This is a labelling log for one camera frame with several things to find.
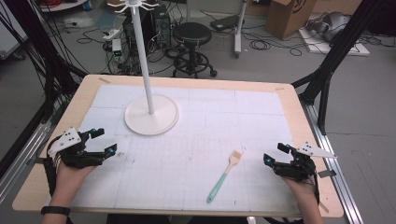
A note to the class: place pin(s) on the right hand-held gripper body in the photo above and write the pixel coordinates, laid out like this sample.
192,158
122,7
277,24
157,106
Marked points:
295,168

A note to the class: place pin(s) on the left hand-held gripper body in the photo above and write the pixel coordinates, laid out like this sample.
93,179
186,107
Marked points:
79,155

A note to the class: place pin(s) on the white hook rack stand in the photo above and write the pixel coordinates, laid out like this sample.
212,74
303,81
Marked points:
151,119

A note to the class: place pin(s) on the person's right hand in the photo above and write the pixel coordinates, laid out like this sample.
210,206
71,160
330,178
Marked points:
300,189

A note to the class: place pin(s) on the person's left hand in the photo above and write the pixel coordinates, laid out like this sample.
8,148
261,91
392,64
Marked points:
73,180

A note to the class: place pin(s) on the grey tape strip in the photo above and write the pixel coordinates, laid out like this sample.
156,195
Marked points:
327,173

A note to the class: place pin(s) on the tan tape strip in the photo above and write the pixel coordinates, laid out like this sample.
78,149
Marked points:
104,80

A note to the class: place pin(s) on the black wristband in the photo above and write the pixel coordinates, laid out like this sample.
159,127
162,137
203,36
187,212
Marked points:
56,210

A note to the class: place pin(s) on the person's dark clothing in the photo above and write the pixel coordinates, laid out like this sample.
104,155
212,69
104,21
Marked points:
140,219

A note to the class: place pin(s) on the white grid mat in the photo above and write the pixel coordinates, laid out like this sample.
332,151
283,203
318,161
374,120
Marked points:
193,140

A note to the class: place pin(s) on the white power adapter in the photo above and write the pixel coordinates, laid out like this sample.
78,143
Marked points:
117,47

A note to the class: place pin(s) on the white power strip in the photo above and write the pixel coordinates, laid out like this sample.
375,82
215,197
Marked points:
111,34

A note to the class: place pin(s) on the white floor board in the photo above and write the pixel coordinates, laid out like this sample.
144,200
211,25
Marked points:
355,49

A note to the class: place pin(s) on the white floor stand pole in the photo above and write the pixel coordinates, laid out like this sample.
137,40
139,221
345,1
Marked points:
239,34

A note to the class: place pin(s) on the black computer tower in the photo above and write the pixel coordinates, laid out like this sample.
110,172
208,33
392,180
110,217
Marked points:
162,26

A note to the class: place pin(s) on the cardboard box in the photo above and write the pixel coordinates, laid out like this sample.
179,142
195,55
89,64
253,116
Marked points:
286,18

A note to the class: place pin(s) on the grey bag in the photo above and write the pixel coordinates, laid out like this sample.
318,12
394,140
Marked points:
333,25

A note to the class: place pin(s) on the black round stool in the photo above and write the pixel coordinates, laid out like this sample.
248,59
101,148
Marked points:
191,34

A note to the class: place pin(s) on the black flat device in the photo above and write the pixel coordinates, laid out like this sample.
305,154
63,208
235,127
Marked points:
224,22

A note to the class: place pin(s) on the aluminium rail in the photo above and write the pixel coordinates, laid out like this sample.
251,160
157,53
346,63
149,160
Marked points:
336,174
18,161

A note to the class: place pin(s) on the black metal frame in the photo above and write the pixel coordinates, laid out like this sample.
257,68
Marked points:
37,46
339,46

